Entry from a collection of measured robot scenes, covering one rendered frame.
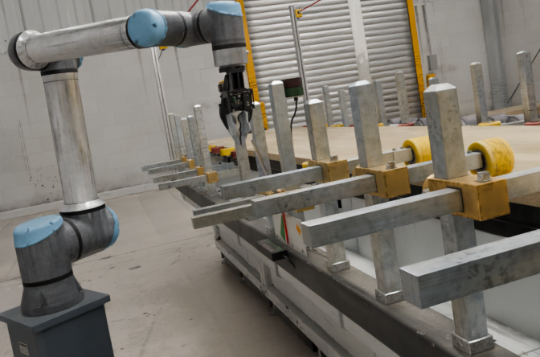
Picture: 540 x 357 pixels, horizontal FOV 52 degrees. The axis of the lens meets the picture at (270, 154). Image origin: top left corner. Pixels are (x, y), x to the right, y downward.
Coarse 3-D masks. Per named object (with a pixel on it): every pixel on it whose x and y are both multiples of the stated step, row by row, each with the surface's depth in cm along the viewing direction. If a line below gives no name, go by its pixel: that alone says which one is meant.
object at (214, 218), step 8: (232, 208) 146; (240, 208) 146; (248, 208) 146; (192, 216) 144; (200, 216) 142; (208, 216) 143; (216, 216) 144; (224, 216) 144; (232, 216) 145; (240, 216) 146; (248, 216) 146; (192, 224) 144; (200, 224) 142; (208, 224) 143
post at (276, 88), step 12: (276, 84) 151; (276, 96) 151; (276, 108) 151; (276, 120) 152; (288, 120) 152; (276, 132) 154; (288, 132) 153; (288, 144) 153; (288, 156) 153; (288, 168) 153; (300, 216) 155
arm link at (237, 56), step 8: (232, 48) 141; (240, 48) 142; (216, 56) 143; (224, 56) 142; (232, 56) 142; (240, 56) 142; (216, 64) 144; (224, 64) 142; (232, 64) 142; (240, 64) 144
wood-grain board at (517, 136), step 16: (304, 128) 375; (336, 128) 325; (352, 128) 304; (384, 128) 270; (400, 128) 256; (416, 128) 243; (464, 128) 211; (480, 128) 203; (496, 128) 195; (512, 128) 187; (528, 128) 180; (208, 144) 370; (224, 144) 344; (272, 144) 284; (304, 144) 255; (336, 144) 230; (352, 144) 220; (384, 144) 202; (400, 144) 193; (464, 144) 167; (512, 144) 151; (528, 144) 147; (304, 160) 200; (528, 160) 124
